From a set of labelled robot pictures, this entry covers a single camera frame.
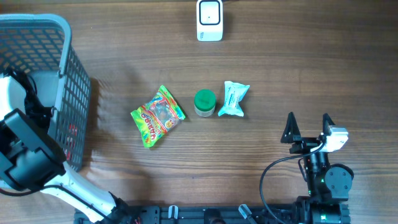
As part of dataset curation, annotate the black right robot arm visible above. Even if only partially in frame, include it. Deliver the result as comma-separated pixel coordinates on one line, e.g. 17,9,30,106
280,113,354,223

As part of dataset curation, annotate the grey plastic shopping basket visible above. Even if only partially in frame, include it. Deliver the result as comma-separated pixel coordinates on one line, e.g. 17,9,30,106
1,14,91,171

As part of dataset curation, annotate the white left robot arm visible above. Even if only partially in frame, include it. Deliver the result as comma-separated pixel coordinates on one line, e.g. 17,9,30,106
1,68,133,223

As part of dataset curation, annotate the light blue tissue pack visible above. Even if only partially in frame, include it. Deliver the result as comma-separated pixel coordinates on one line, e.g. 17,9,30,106
218,81,250,117

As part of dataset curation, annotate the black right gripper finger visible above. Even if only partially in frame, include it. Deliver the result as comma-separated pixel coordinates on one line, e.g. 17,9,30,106
320,113,335,136
280,112,301,144

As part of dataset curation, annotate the green gummy worms bag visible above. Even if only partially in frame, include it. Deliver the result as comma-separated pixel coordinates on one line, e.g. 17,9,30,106
131,85,186,148

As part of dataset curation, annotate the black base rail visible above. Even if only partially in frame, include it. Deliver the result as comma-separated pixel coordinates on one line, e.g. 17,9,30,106
73,203,351,224

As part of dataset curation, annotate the green lid jar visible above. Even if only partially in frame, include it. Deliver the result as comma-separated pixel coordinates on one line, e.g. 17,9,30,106
194,89,216,117

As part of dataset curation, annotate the red white small carton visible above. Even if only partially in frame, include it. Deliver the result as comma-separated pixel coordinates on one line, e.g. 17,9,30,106
65,123,77,161

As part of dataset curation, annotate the white barcode scanner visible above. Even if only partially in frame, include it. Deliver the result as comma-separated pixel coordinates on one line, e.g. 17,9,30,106
196,0,223,42

